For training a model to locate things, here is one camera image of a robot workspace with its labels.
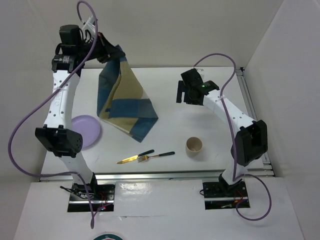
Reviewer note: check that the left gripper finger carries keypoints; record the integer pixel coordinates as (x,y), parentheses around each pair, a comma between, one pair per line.
(110,55)
(106,46)

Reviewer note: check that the aluminium frame rail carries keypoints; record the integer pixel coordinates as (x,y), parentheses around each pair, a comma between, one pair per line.
(177,122)

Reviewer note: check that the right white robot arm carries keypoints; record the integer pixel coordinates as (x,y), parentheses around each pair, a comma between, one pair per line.
(249,137)

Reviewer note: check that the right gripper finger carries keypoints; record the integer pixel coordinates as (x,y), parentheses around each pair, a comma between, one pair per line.
(180,90)
(189,101)

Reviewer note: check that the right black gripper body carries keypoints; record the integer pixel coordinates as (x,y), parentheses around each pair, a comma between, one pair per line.
(187,90)

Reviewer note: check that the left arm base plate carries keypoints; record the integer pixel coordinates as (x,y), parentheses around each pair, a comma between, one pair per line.
(102,199)

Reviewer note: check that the blue and beige cloth placemat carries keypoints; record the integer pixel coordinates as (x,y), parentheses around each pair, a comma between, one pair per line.
(123,102)

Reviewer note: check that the gold fork dark handle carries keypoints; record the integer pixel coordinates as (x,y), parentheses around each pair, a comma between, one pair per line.
(146,157)

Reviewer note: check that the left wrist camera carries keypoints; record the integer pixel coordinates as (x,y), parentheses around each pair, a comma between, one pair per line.
(90,25)

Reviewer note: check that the lilac plastic plate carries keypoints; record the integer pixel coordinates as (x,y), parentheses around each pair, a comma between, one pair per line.
(89,128)

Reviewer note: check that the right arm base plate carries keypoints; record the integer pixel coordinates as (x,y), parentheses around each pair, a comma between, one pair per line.
(216,199)

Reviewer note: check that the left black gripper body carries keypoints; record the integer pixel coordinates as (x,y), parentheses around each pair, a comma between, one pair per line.
(100,49)

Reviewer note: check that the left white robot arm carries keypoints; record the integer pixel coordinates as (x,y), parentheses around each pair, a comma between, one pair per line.
(56,134)

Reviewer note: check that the beige plastic cup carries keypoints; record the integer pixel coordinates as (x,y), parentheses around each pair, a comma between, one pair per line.
(193,146)

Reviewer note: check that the green round sticker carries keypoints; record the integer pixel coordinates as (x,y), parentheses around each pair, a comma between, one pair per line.
(108,236)

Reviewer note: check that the gold knife dark handle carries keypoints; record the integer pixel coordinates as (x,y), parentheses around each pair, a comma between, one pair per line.
(132,158)

